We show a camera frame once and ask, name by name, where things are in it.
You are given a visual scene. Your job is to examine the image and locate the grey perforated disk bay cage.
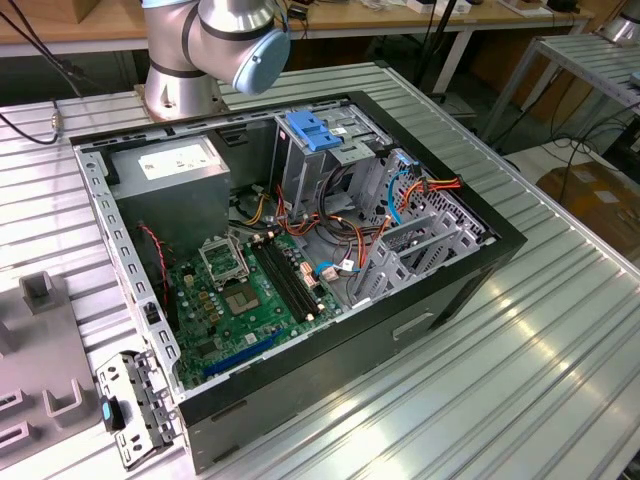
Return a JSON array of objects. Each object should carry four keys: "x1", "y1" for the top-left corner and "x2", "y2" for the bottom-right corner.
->
[{"x1": 347, "y1": 147, "x2": 501, "y2": 309}]

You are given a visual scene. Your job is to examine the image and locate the black RAM slot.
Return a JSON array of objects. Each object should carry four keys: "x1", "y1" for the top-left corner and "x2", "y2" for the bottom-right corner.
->
[
  {"x1": 250, "y1": 241, "x2": 300, "y2": 325},
  {"x1": 272, "y1": 234, "x2": 321, "y2": 315},
  {"x1": 266, "y1": 237, "x2": 315, "y2": 319},
  {"x1": 257, "y1": 239, "x2": 307, "y2": 323}
]

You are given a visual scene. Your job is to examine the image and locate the grey metal drive cage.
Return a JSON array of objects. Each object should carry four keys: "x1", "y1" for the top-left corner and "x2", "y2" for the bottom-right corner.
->
[{"x1": 273, "y1": 105, "x2": 389, "y2": 224}]

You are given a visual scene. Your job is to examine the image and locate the square CPU socket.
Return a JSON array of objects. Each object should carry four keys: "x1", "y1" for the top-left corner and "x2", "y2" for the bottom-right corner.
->
[{"x1": 222, "y1": 282, "x2": 264, "y2": 317}]

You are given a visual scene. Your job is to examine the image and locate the metal CPU socket cover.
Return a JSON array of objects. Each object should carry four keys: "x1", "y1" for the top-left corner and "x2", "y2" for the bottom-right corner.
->
[{"x1": 198, "y1": 233, "x2": 250, "y2": 290}]

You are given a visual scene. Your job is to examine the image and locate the blue plastic drive latch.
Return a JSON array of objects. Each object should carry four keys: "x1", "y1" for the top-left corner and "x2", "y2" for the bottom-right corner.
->
[{"x1": 287, "y1": 111, "x2": 344, "y2": 154}]

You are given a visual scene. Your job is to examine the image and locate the green motherboard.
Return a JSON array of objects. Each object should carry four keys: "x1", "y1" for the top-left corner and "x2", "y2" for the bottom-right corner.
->
[{"x1": 167, "y1": 227, "x2": 346, "y2": 394}]

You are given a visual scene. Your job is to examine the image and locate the blue expansion slot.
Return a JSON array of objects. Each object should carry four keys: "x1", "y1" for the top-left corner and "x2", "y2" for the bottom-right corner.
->
[{"x1": 202, "y1": 328, "x2": 287, "y2": 380}]

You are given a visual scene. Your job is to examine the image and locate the black open PC case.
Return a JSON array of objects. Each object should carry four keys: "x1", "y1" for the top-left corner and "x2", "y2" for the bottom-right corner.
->
[{"x1": 68, "y1": 88, "x2": 529, "y2": 476}]

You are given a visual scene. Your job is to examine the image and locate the grey power supply unit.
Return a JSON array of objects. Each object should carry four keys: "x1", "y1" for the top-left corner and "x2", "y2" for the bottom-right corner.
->
[{"x1": 107, "y1": 134, "x2": 234, "y2": 251}]

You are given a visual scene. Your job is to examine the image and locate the black case fan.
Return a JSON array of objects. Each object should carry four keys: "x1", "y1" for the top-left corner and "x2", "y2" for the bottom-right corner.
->
[{"x1": 130, "y1": 219, "x2": 177, "y2": 334}]

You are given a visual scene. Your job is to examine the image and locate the long wooden desk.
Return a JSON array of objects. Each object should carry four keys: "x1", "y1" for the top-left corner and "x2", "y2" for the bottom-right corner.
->
[{"x1": 0, "y1": 0, "x2": 596, "y2": 59}]

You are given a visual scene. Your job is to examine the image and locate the large brown cardboard box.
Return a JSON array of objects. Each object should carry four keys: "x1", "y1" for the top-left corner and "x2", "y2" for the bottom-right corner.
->
[{"x1": 537, "y1": 159, "x2": 640, "y2": 236}]

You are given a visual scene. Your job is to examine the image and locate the grey parts rack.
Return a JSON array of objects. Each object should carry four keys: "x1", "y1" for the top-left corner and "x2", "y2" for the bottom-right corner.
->
[{"x1": 0, "y1": 269, "x2": 99, "y2": 446}]

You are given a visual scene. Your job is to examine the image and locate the metal slat side table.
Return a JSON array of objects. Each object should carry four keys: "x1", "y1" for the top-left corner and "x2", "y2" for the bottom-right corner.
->
[{"x1": 479, "y1": 32, "x2": 640, "y2": 146}]

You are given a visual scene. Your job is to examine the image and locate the thin wire bundle white plug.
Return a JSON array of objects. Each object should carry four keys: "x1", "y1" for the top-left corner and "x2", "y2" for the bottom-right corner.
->
[{"x1": 322, "y1": 219, "x2": 396, "y2": 284}]

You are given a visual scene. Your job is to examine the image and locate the thick black cable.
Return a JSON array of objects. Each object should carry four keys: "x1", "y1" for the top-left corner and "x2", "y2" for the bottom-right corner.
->
[{"x1": 318, "y1": 162, "x2": 359, "y2": 226}]

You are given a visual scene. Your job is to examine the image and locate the yellow black power wires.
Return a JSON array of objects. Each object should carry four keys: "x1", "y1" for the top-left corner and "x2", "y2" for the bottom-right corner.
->
[{"x1": 243, "y1": 192, "x2": 271, "y2": 227}]

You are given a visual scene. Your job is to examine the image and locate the blue SATA data wire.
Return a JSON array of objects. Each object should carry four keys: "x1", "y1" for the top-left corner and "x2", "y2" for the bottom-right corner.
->
[{"x1": 317, "y1": 152, "x2": 419, "y2": 276}]

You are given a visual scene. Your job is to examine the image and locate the red orange yellow power wires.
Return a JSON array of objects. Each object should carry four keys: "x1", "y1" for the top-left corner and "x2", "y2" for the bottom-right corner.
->
[{"x1": 273, "y1": 172, "x2": 465, "y2": 266}]

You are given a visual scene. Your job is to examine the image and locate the red black twisted fan wire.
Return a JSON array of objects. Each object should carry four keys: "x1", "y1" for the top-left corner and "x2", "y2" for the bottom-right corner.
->
[{"x1": 135, "y1": 223, "x2": 177, "y2": 314}]

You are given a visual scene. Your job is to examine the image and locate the grey card retention bracket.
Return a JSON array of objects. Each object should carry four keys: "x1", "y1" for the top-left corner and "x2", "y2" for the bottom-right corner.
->
[{"x1": 93, "y1": 349, "x2": 182, "y2": 472}]

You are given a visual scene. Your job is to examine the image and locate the black cable with metal plug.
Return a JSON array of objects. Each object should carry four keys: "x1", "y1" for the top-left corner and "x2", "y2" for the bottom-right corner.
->
[{"x1": 0, "y1": 97, "x2": 64, "y2": 147}]

